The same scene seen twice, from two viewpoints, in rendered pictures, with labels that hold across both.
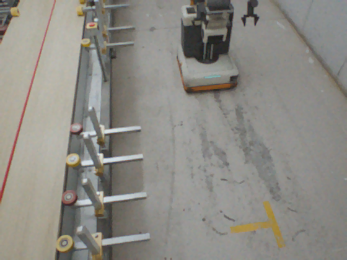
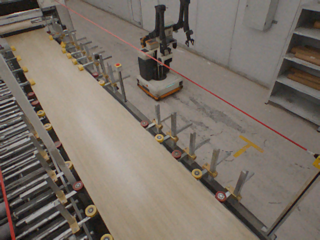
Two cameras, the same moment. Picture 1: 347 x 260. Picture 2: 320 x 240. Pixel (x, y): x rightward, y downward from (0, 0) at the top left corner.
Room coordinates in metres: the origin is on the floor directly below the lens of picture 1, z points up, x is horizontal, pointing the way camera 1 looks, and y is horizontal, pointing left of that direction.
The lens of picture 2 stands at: (-0.25, 1.22, 2.39)
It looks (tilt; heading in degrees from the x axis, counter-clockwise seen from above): 43 degrees down; 333
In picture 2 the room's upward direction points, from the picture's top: 4 degrees counter-clockwise
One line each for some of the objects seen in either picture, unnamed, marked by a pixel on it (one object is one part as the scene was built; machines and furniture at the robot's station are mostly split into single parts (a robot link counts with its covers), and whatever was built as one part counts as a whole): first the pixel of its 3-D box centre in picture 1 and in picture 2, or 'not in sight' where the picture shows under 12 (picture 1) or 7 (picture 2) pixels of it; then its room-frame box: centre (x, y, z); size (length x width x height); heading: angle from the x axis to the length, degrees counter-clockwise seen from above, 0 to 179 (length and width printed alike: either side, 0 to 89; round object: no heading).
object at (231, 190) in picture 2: not in sight; (233, 193); (0.22, 0.38, 0.80); 0.14 x 0.06 x 0.05; 7
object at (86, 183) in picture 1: (96, 202); (191, 150); (0.70, 0.44, 0.88); 0.04 x 0.04 x 0.48; 7
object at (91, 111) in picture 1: (99, 133); (158, 121); (1.19, 0.51, 0.87); 0.04 x 0.04 x 0.48; 7
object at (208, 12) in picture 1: (218, 11); (167, 44); (2.51, -0.41, 0.99); 0.28 x 0.16 x 0.22; 97
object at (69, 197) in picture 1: (71, 200); (176, 157); (0.72, 0.59, 0.85); 0.08 x 0.08 x 0.11
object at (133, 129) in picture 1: (108, 132); (160, 121); (1.24, 0.46, 0.81); 0.43 x 0.03 x 0.04; 97
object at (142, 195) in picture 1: (108, 200); (192, 149); (0.74, 0.40, 0.80); 0.43 x 0.03 x 0.04; 97
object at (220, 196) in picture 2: not in sight; (220, 199); (0.22, 0.53, 0.85); 0.08 x 0.08 x 0.11
